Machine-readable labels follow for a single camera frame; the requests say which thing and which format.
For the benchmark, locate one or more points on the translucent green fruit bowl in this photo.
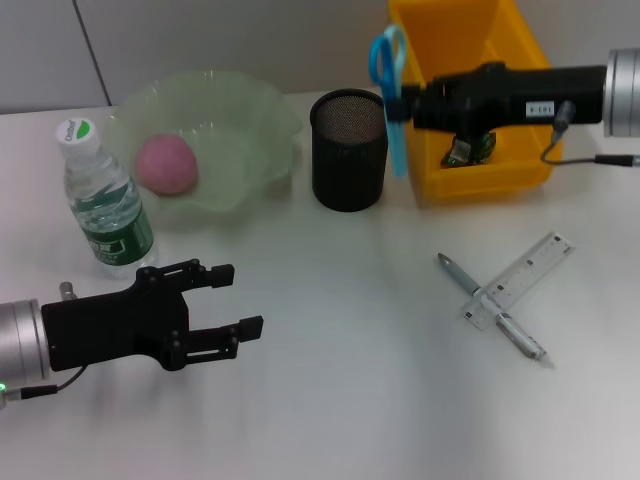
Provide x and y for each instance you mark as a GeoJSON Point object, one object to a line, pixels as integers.
{"type": "Point", "coordinates": [240, 130]}

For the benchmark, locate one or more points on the blue scissors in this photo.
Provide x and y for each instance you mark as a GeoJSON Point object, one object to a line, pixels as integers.
{"type": "Point", "coordinates": [397, 140]}

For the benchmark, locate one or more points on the clear green-label water bottle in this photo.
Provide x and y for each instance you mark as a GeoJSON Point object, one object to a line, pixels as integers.
{"type": "Point", "coordinates": [107, 215]}

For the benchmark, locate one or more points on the pink peach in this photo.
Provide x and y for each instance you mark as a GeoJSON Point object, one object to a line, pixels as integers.
{"type": "Point", "coordinates": [165, 165]}

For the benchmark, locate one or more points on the clear plastic ruler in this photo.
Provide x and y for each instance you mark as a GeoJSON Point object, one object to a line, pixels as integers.
{"type": "Point", "coordinates": [545, 255]}

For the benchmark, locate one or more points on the yellow plastic bin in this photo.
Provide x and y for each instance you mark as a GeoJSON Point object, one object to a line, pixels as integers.
{"type": "Point", "coordinates": [500, 175]}

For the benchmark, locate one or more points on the green plastic wrapper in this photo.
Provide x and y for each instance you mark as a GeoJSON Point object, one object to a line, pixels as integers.
{"type": "Point", "coordinates": [462, 152]}

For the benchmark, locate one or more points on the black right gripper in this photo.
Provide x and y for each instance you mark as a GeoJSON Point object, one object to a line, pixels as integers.
{"type": "Point", "coordinates": [510, 97]}

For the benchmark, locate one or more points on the silver left gripper stud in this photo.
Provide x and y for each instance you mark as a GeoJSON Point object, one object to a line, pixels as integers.
{"type": "Point", "coordinates": [67, 291]}

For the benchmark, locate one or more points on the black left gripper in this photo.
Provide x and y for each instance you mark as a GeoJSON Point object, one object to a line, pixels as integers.
{"type": "Point", "coordinates": [115, 325]}

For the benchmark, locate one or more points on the black mesh pen holder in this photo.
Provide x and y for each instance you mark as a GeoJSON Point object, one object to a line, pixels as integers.
{"type": "Point", "coordinates": [350, 165]}

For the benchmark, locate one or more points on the grey clear ballpoint pen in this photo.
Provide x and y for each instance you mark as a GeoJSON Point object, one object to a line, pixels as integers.
{"type": "Point", "coordinates": [460, 277]}

